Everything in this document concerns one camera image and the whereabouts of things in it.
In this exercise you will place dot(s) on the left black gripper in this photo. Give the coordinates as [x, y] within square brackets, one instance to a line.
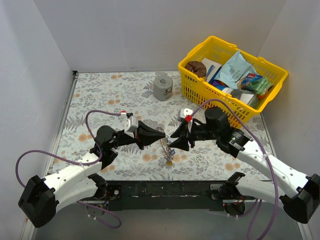
[138, 135]

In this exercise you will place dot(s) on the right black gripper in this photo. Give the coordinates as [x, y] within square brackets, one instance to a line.
[189, 135]

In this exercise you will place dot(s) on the silver keyring with keys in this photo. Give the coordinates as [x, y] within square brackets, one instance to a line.
[167, 152]

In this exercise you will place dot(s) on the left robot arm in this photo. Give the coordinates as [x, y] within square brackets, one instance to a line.
[43, 197]

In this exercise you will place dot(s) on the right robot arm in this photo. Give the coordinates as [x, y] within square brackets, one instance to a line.
[296, 192]

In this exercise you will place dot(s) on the floral table mat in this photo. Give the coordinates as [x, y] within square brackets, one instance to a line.
[96, 100]

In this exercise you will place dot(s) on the yellow plastic basket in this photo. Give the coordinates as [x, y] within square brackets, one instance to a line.
[218, 50]

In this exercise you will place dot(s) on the grey toilet paper roll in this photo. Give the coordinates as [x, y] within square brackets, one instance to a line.
[163, 87]

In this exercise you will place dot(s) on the grey lid can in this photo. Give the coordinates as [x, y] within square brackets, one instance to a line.
[236, 93]

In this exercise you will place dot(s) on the brown round item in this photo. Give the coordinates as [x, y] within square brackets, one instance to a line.
[196, 67]

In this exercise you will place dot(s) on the white box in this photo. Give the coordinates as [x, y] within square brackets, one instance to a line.
[212, 69]

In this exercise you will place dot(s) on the orange fruit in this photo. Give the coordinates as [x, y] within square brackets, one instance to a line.
[262, 96]

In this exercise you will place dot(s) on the light blue chips bag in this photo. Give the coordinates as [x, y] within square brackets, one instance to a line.
[234, 70]

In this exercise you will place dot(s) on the green sponge pack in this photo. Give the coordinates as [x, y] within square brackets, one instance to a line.
[255, 83]

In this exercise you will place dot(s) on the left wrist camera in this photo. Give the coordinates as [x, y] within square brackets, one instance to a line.
[131, 125]

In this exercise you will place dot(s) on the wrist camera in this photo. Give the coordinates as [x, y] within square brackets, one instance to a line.
[131, 125]
[185, 114]

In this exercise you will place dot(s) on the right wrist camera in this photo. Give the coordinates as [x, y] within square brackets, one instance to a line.
[185, 114]

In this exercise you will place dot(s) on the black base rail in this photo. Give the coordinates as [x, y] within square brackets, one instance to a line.
[170, 195]

